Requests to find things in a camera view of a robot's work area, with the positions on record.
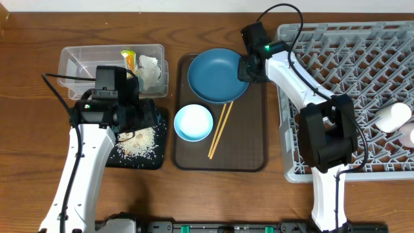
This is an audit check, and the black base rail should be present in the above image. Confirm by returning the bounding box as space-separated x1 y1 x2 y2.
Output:
96 212 389 233

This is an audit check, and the brown serving tray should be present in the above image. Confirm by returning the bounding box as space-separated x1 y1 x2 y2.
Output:
170 53 269 172

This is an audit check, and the pink cup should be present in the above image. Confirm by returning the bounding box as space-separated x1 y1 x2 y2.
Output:
398 122 414 148

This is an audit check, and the clear plastic waste bin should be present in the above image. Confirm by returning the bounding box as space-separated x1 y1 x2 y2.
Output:
58 44 169 100

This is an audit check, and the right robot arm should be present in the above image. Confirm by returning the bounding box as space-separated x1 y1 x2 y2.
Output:
237 19 367 232

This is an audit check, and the white paper napkin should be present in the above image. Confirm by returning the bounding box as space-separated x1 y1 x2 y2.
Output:
138 55 161 91

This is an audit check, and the pale green cup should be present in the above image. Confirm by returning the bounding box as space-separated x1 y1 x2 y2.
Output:
375 102 411 133

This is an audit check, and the pile of rice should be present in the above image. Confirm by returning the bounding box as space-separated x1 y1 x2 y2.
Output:
114 124 168 169

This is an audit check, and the black waste tray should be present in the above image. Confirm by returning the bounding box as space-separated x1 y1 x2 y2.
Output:
105 108 169 171

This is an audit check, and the dark blue plate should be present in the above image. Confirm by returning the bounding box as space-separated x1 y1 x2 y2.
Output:
188 49 248 104

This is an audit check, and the yellow green snack wrapper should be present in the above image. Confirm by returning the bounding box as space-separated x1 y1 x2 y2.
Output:
120 50 136 75

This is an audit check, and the grey dishwasher rack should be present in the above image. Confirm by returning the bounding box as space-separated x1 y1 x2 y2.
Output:
275 21 413 181

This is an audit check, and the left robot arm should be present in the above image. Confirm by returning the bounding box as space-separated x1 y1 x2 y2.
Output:
39 65 160 232

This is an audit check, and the light blue small bowl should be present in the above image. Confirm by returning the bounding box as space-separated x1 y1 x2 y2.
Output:
173 104 213 142

